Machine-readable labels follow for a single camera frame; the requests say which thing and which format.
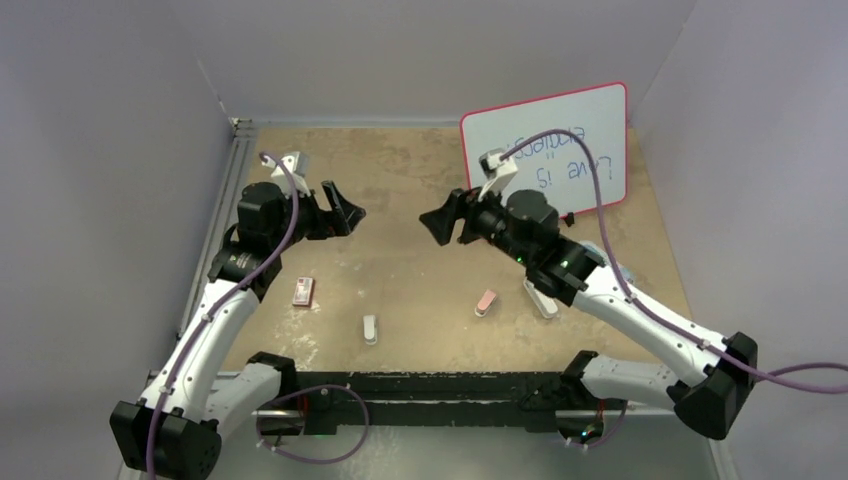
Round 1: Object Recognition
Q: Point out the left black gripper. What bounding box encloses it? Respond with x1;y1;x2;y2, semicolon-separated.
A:
270;180;363;252

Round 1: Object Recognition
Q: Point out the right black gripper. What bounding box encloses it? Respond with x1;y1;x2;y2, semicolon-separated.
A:
419;179;534;268

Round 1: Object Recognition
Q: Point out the pink and white stapler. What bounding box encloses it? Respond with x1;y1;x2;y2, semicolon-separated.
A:
474;289;498;318

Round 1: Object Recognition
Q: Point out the red staple box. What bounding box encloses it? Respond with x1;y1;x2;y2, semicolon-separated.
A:
292;277;315;308

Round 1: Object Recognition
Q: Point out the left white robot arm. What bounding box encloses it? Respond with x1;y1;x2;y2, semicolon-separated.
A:
109;181;366;479

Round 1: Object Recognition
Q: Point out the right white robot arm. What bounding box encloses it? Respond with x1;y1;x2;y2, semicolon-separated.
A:
419;189;759;440

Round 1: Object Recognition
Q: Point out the red-framed whiteboard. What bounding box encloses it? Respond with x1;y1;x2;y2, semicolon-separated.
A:
459;82;628;214

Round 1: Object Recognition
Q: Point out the blue patterned oval case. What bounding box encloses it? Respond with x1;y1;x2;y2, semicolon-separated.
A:
582;241;635;285

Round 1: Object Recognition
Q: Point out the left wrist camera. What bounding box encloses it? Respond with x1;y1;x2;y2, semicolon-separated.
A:
282;151;311;196

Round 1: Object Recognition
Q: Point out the aluminium frame rail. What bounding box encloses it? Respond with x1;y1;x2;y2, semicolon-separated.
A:
176;118;260;340

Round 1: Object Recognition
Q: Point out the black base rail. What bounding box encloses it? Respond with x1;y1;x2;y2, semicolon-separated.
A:
254;370;627;439

